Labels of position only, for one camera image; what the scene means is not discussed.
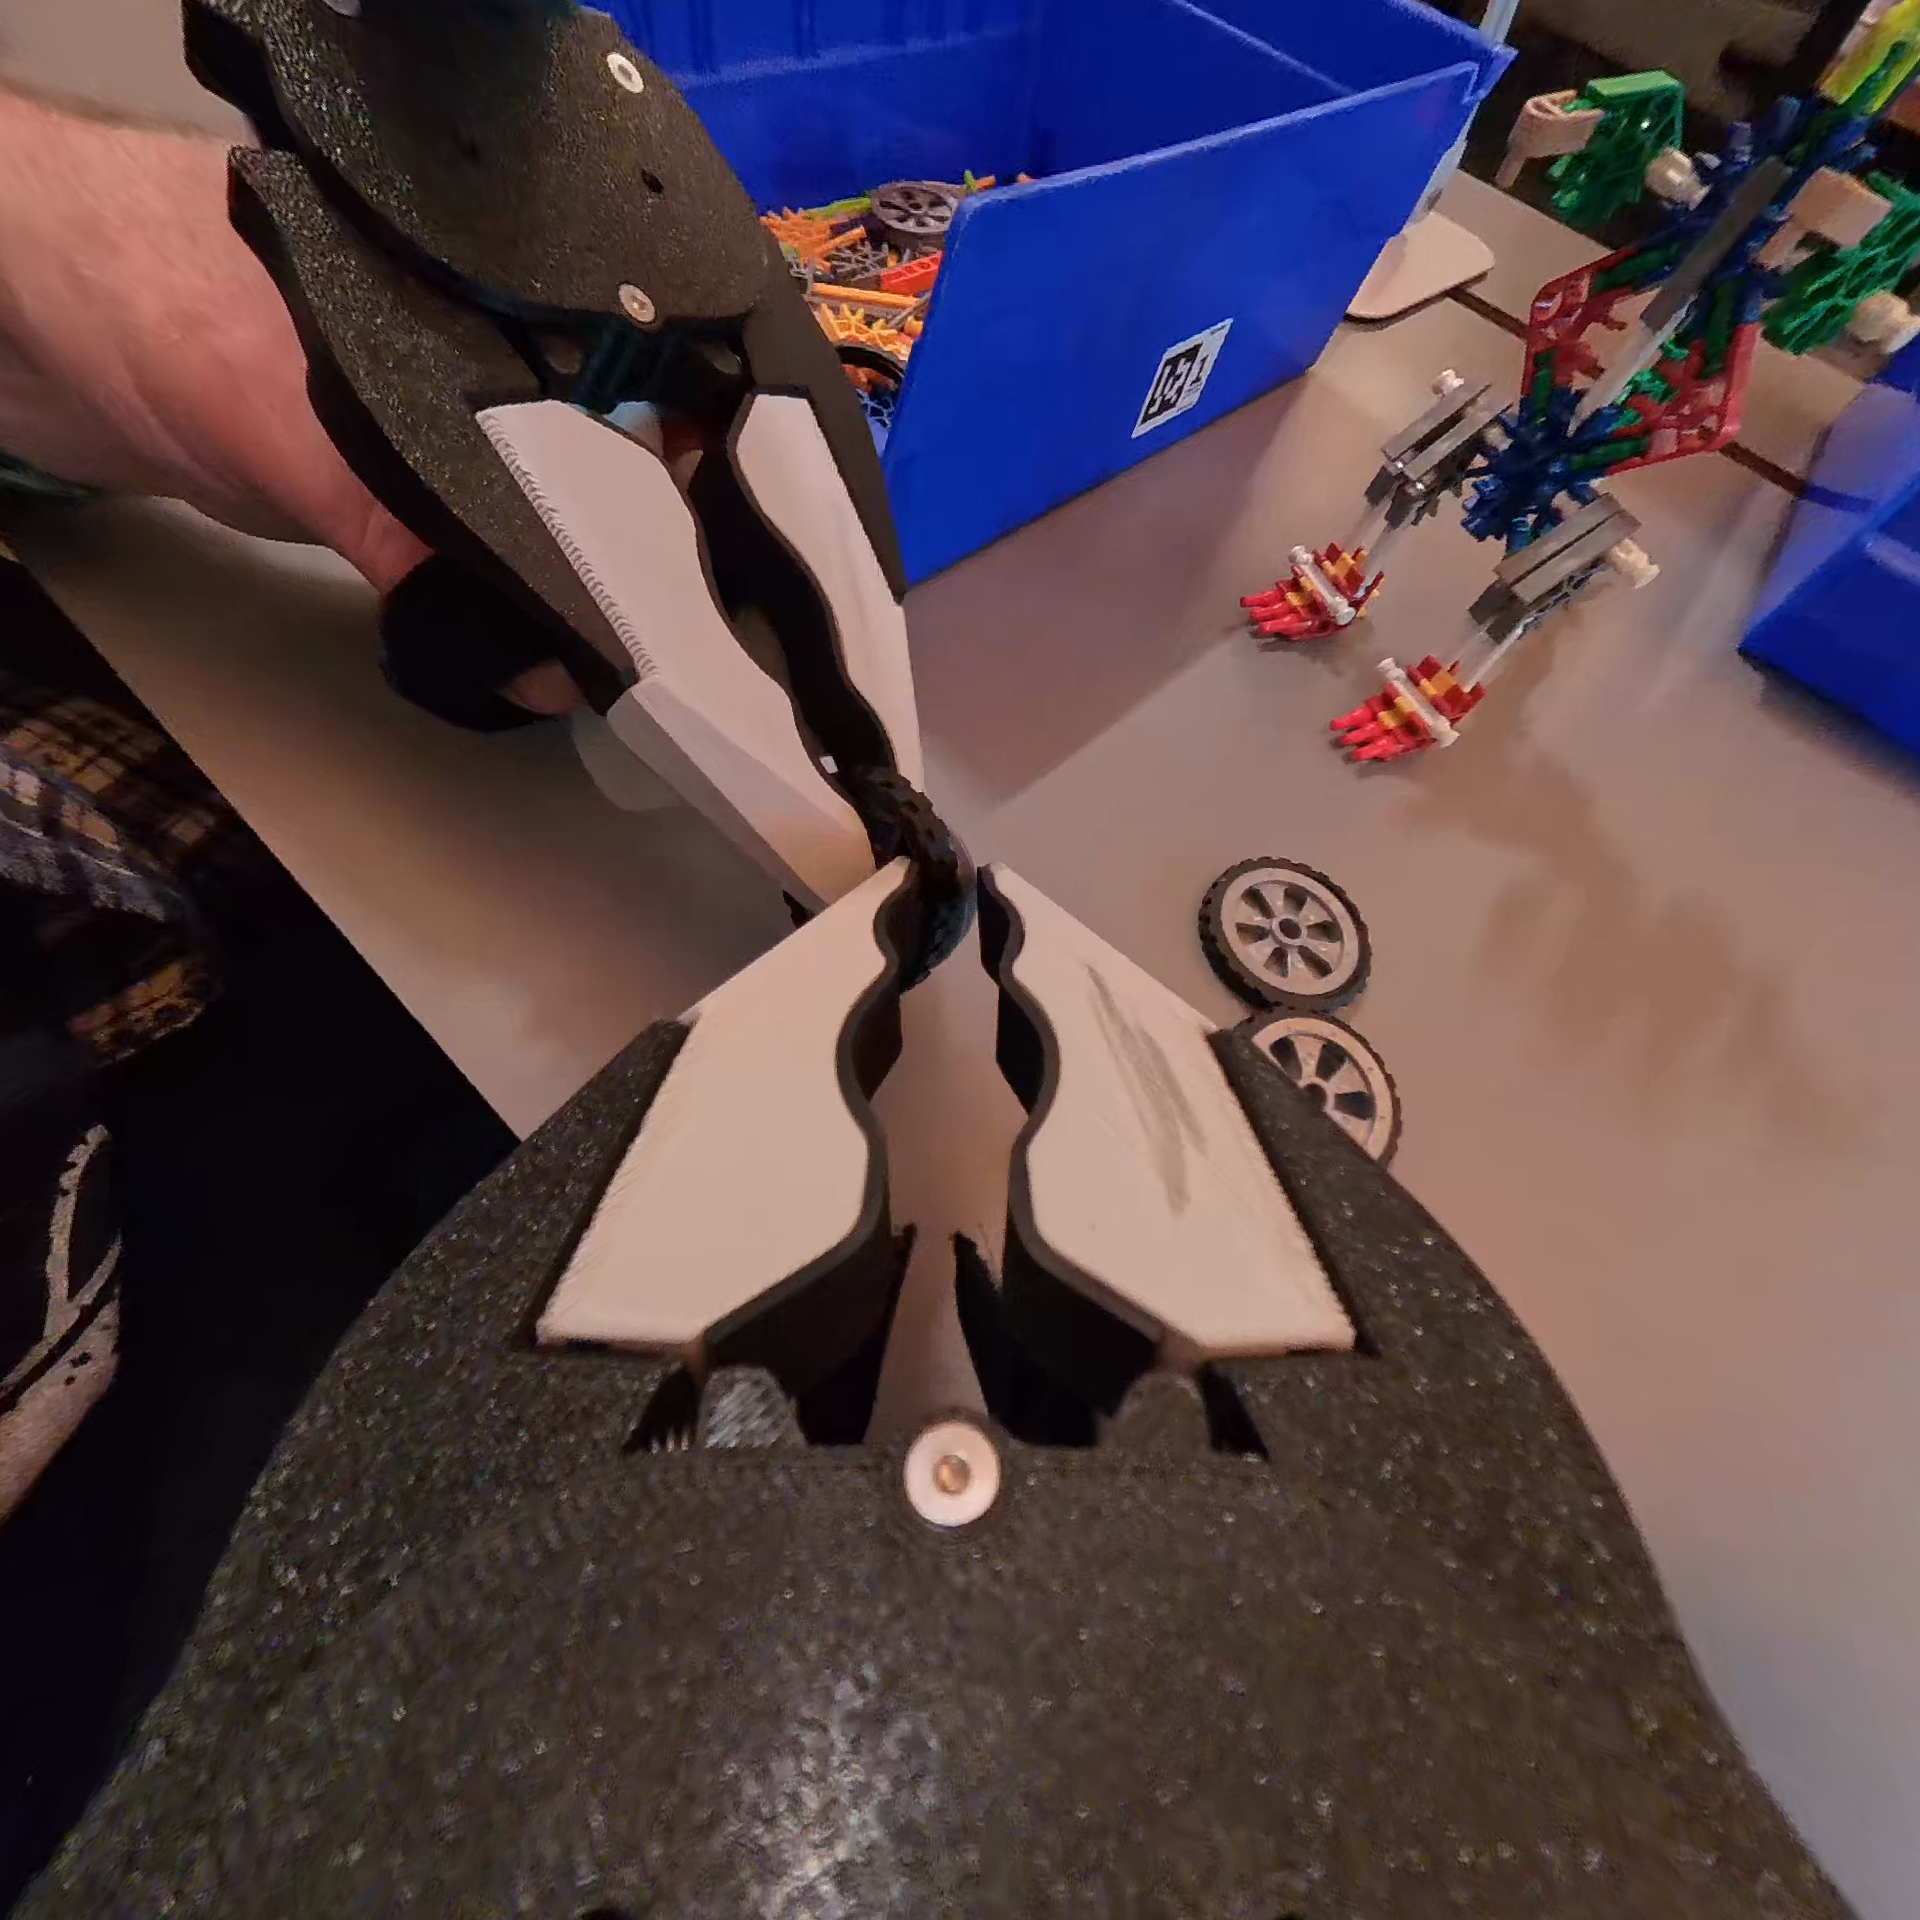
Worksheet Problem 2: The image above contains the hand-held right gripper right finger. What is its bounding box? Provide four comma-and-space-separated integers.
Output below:
976, 865, 1359, 1444

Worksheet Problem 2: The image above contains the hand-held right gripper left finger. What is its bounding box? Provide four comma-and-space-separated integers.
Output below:
535, 858, 920, 1444

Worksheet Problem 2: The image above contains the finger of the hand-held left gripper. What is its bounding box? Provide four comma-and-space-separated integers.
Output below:
724, 390, 927, 792
477, 405, 876, 911

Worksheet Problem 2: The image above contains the grey toy wheel black tyre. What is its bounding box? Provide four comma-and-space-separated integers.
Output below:
847, 767, 977, 991
1247, 1008, 1405, 1170
1197, 855, 1372, 1013

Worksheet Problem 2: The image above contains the person's left hand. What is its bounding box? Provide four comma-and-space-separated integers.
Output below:
0, 83, 435, 601

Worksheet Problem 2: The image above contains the pile of colourful construction pieces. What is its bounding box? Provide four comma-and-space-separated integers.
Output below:
755, 171, 1037, 435

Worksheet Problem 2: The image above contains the blue plastic bin white tag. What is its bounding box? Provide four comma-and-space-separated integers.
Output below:
592, 0, 1516, 587

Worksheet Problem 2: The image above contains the person's plaid shirt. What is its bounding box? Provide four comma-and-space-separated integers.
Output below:
0, 666, 227, 1068

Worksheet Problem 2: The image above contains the person's dark printed t-shirt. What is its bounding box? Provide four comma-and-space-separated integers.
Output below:
0, 1034, 302, 1861

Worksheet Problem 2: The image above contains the colourful construction toy figure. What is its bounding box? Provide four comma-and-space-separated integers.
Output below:
1238, 0, 1920, 767

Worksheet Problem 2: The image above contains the plain blue plastic bin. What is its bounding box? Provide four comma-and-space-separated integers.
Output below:
1740, 337, 1920, 722

